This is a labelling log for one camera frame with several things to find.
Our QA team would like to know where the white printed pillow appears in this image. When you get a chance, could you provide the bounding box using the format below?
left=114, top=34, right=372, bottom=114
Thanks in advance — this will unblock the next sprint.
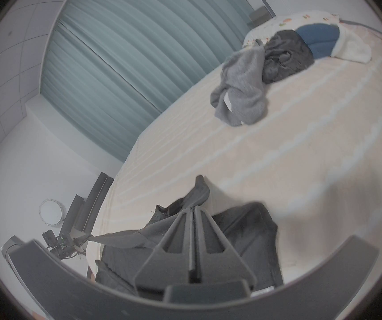
left=243, top=10, right=342, bottom=49

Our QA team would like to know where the dark blue garment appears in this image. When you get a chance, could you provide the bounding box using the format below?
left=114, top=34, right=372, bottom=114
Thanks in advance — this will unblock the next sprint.
left=294, top=24, right=342, bottom=59

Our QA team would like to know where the grey bedside table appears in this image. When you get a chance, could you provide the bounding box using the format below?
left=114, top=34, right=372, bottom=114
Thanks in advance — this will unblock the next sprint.
left=248, top=6, right=272, bottom=25

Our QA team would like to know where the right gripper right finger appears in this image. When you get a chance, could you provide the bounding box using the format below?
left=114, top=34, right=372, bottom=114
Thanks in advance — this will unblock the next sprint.
left=194, top=207, right=257, bottom=291

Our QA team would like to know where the white garment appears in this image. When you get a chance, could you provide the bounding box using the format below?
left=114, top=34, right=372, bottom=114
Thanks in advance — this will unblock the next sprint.
left=333, top=24, right=372, bottom=64

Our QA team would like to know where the grey garment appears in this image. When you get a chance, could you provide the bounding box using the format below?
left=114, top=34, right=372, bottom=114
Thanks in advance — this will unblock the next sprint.
left=210, top=40, right=269, bottom=127

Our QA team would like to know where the black shiny garment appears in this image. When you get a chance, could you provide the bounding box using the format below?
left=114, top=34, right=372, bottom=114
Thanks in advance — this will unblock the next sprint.
left=262, top=29, right=315, bottom=84

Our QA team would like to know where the bed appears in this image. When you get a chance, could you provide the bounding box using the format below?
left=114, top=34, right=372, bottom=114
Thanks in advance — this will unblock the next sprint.
left=86, top=0, right=382, bottom=286

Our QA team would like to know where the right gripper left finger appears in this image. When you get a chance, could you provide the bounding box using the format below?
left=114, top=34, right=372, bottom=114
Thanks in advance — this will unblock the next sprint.
left=134, top=207, right=195, bottom=289

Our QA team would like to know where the black T-shirt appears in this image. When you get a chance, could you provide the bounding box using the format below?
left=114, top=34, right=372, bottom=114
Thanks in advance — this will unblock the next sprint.
left=89, top=175, right=285, bottom=296

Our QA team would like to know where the blue-green curtain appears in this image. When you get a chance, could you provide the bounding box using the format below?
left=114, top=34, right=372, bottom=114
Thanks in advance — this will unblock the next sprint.
left=61, top=0, right=256, bottom=114
left=40, top=24, right=163, bottom=163

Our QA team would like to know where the round white lamp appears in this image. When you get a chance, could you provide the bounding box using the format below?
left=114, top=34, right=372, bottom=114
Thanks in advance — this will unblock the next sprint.
left=38, top=198, right=64, bottom=228

